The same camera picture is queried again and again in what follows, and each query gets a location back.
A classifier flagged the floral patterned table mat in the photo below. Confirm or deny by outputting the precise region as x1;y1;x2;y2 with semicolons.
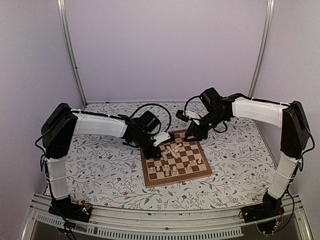
52;102;276;211

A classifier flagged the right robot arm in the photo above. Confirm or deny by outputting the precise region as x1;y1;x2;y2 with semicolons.
176;87;315;218

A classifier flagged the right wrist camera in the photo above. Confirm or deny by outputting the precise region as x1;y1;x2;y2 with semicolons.
175;110;201;125

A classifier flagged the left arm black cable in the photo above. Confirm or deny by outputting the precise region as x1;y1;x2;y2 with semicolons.
129;103;173;133

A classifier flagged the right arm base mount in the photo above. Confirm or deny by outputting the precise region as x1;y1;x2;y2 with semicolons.
239;197;285;223

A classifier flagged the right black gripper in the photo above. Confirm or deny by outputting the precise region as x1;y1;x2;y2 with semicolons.
183;110;227;142

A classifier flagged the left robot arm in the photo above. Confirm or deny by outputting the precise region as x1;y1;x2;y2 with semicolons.
41;103;161;217

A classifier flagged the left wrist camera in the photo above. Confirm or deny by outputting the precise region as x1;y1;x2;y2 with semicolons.
151;131;175;147

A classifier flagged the aluminium frame post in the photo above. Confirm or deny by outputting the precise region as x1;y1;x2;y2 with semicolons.
56;0;88;106
248;0;275;98

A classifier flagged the front aluminium rail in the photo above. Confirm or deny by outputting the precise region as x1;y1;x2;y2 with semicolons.
21;193;315;240

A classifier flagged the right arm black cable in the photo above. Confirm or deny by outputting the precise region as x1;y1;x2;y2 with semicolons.
184;96;203;116

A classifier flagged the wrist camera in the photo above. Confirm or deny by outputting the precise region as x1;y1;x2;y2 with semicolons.
151;131;175;147
175;110;201;125

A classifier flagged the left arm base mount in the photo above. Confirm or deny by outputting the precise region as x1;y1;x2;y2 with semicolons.
48;198;93;223

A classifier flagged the right aluminium frame post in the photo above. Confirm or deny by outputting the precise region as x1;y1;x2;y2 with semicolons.
248;0;275;98

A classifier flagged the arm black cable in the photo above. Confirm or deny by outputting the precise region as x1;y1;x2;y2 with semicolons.
129;103;173;133
184;96;203;116

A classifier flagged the left aluminium frame post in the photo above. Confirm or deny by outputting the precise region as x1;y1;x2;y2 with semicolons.
56;0;88;106

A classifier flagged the wooden chess board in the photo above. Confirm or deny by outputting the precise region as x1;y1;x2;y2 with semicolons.
140;129;212;188

